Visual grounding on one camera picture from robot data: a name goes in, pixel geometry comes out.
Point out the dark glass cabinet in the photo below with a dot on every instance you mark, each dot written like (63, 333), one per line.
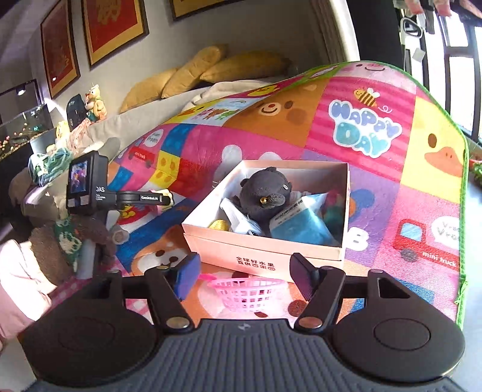
(22, 120)

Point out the colourful printed play mat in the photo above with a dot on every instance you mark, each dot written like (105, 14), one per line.
(339, 158)

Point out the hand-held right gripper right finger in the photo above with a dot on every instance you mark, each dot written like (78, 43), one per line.
(301, 275)

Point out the teal and white knitted cloth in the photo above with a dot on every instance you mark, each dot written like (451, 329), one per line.
(49, 166)

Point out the yellow pillow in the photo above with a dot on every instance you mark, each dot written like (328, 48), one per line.
(195, 69)
(244, 68)
(147, 90)

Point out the black plush toy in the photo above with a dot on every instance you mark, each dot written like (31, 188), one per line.
(260, 188)

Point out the yellow toy corn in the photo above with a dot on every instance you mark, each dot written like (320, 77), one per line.
(220, 225)

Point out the pink clothing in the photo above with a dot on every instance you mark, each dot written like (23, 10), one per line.
(19, 290)

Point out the white box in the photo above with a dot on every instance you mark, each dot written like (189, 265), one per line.
(235, 215)

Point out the small yellow plush toy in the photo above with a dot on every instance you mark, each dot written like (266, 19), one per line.
(63, 130)

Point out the pink plastic basket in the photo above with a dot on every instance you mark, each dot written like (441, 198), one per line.
(244, 294)

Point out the pink cardboard box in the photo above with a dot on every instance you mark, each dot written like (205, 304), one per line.
(263, 252)

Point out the blue and white tissue pack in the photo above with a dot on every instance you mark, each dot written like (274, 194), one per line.
(301, 226)

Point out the beige plush cushion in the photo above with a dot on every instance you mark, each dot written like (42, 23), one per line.
(37, 199)

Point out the red framed wall picture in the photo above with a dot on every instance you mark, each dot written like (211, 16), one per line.
(113, 26)
(60, 52)
(203, 7)

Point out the brown teddy bear green sweater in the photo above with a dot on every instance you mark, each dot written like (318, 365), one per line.
(94, 230)

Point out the small tan teddy bear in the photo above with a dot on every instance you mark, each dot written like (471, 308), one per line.
(95, 103)

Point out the black window frame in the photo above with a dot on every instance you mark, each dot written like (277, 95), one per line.
(457, 51)

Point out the dark backpack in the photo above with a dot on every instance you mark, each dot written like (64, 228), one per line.
(77, 109)

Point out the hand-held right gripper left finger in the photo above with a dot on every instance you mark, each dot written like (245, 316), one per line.
(188, 275)

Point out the cream blanket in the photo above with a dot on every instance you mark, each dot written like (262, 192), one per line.
(226, 92)

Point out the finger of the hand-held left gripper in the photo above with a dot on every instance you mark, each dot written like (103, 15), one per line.
(168, 198)

